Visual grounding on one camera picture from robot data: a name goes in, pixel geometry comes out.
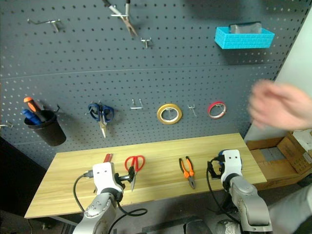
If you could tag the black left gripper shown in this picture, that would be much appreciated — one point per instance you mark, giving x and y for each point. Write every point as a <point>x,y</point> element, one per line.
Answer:
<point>120,183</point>

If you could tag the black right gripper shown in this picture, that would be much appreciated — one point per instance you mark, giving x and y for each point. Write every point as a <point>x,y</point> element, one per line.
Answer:
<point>219,163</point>

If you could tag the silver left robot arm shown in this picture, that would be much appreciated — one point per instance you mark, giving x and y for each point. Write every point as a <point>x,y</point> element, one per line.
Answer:
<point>100,209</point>

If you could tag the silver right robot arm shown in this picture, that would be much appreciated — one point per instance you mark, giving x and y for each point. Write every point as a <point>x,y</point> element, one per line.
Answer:
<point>246,202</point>

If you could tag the grey pegboard wall with tools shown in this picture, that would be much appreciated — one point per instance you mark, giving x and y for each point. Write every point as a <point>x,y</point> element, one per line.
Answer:
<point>151,73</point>

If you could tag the person's bare hand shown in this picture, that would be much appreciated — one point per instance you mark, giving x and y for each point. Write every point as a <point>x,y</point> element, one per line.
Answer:
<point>280,107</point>

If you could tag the red tape roll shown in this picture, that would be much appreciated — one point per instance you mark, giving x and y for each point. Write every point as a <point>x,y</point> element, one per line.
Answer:
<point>210,113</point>

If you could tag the large open cardboard box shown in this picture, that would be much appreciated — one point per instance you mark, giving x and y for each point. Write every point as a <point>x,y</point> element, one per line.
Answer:
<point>270,170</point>

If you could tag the dark rounded shape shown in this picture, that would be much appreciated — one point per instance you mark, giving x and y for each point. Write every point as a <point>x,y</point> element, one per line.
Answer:
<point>195,226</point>

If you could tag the grey rounded shape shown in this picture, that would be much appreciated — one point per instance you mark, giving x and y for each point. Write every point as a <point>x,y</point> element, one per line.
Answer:
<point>228,228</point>

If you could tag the short silver pegboard hook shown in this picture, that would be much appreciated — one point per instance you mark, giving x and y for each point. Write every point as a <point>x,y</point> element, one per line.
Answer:
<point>145,42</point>
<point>192,109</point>
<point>6,125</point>

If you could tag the yellow tape roll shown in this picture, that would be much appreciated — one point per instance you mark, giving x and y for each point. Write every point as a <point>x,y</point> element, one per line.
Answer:
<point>159,117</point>

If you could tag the silver double pegboard hook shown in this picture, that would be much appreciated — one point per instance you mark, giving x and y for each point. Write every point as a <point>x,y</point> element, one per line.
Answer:
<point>136,105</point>

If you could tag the printed cardboard box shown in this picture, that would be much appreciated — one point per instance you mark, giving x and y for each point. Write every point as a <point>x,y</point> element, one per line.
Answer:
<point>296,153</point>

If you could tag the black plastic cup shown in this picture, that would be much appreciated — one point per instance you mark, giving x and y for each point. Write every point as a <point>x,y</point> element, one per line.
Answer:
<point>50,130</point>

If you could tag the grey person clothing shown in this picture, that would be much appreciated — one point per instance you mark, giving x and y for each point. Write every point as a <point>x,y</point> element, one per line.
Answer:
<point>292,214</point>

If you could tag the white small box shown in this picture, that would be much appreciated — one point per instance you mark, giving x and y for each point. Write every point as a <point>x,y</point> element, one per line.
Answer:
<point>303,136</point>

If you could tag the black cabinet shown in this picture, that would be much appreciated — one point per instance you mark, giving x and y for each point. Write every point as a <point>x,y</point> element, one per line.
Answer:
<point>17,180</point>

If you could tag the orange black screwdriver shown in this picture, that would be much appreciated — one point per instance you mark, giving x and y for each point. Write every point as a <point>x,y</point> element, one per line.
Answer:
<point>34,107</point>

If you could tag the blue plastic bin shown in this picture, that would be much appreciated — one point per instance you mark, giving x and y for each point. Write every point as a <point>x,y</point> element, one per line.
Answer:
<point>241,40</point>

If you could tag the grey block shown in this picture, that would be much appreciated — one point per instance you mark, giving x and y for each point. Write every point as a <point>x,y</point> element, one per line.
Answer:
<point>245,28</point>

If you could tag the long silver pegboard hook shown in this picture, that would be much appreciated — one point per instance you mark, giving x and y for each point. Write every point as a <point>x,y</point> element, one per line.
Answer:
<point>47,22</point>

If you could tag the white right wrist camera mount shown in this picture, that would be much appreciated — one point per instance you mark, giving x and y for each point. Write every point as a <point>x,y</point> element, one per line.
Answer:
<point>231,162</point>

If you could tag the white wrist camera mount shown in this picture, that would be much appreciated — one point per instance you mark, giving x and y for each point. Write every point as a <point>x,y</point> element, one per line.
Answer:
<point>231,162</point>
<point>103,176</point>

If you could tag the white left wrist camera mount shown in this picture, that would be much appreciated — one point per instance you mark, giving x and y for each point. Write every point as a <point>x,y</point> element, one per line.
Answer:
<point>103,176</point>

